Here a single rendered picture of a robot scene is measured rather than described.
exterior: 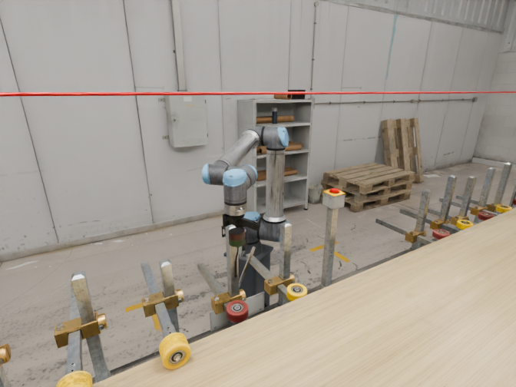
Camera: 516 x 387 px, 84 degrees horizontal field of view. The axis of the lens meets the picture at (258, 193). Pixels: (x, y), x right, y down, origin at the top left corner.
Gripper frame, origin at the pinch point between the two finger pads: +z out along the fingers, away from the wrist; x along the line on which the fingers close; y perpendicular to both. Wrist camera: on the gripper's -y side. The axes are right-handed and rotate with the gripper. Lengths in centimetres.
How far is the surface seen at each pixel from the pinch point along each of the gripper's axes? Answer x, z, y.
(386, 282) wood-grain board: 37, 9, -48
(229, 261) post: 9.5, -4.9, 9.5
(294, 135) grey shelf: -248, -4, -210
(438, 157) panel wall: -253, 74, -607
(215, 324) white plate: 5.9, 25.6, 15.7
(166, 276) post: 9.7, -6.6, 33.3
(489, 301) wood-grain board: 63, 9, -72
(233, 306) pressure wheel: 18.5, 8.1, 12.9
